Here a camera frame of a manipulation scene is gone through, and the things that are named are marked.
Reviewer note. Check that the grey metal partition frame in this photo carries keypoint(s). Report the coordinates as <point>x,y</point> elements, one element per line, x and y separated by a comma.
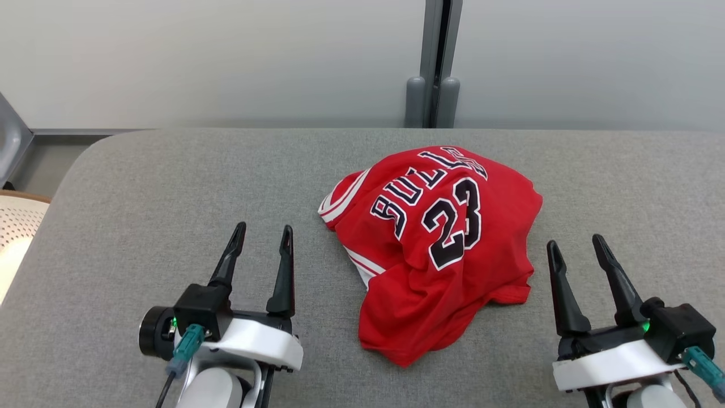
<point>11,141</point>

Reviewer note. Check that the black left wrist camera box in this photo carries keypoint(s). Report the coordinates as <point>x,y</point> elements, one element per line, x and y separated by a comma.
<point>201,309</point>

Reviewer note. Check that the white mesh chair wooden rim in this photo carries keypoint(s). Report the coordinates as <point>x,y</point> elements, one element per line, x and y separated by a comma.
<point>17,226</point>

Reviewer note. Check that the grey rounded partition foot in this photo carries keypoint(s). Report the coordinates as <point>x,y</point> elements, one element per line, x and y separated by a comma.
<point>450,102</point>
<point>414,102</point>

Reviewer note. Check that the grey partition joint post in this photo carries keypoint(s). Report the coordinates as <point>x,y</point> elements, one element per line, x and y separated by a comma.
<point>436,45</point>

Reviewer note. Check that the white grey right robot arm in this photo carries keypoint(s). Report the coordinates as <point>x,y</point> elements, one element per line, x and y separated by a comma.
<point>651,399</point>

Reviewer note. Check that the red Bulls 23 jersey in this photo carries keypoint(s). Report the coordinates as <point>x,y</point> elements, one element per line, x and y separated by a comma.
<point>408,306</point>

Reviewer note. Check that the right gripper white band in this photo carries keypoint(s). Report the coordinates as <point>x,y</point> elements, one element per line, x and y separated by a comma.
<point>612,362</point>

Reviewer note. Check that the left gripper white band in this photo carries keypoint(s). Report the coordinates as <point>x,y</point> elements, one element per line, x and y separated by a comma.
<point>266,343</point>

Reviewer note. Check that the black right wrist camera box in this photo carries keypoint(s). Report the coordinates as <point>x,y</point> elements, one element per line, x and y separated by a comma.
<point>679,328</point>

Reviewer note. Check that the grey partition base rail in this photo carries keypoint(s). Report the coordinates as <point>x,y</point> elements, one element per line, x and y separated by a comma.
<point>85,132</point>

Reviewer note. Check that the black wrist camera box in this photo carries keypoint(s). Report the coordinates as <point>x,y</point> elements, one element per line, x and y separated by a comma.
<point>201,309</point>
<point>679,328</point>

